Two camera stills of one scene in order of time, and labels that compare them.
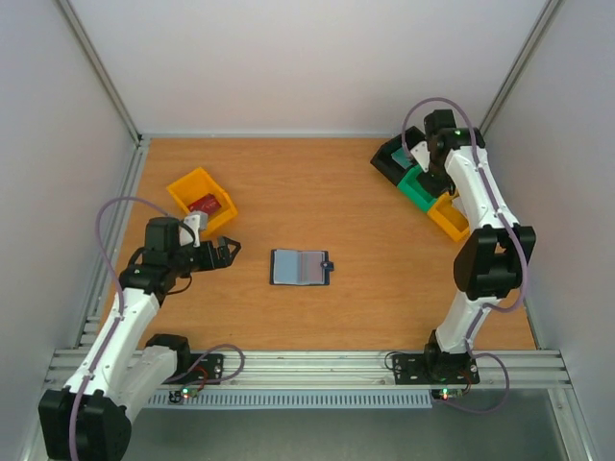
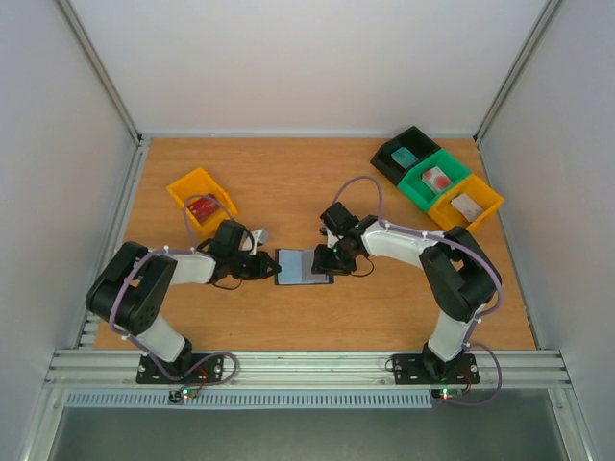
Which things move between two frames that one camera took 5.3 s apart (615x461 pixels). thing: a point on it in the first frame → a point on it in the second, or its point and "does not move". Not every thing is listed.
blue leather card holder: x=300 y=267 does not move
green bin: x=413 y=190 does not move
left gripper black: x=225 y=260 → x=261 y=269
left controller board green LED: x=178 y=396 does not move
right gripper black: x=430 y=181 → x=328 y=259
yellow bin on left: x=198 y=183 does not move
